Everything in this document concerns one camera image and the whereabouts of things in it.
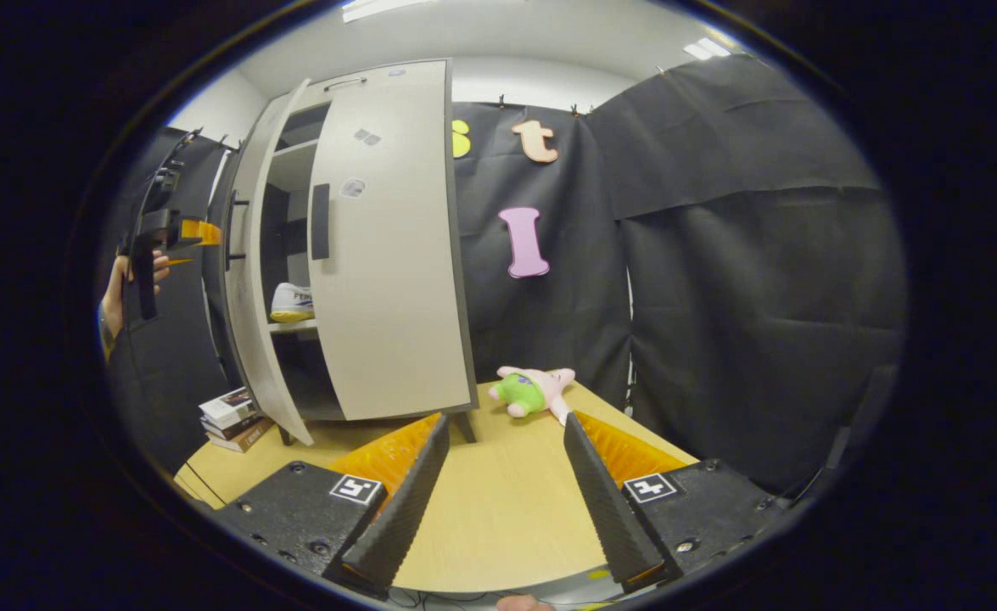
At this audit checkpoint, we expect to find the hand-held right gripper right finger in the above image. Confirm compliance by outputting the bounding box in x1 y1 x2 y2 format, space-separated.
563 412 792 595

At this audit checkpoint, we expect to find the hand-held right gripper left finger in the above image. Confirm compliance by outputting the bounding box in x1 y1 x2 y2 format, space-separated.
210 413 452 595

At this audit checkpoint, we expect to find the white shoe cabinet door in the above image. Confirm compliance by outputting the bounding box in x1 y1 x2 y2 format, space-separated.
307 85 479 423
225 78 316 446

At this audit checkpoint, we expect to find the white grey shoe cabinet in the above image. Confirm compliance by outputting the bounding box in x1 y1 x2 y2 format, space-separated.
256 58 479 446

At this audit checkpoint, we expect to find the white yellow-soled shoe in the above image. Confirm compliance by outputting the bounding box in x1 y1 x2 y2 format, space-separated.
270 283 316 324

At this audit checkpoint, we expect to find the green pink plush toy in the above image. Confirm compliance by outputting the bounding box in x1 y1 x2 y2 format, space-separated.
488 365 577 427

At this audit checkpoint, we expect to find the white cover book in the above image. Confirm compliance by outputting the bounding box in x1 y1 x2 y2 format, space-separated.
199 387 259 429

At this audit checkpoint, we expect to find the brown cover book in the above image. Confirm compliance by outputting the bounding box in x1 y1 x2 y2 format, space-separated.
207 420 277 454

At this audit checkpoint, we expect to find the dark cover book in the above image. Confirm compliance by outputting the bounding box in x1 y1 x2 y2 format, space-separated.
201 413 266 440

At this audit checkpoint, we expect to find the large ceiling light panel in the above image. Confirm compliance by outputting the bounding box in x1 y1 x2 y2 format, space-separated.
341 0 431 22

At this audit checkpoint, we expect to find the small ceiling light panel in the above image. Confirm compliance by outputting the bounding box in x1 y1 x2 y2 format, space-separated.
683 36 732 62

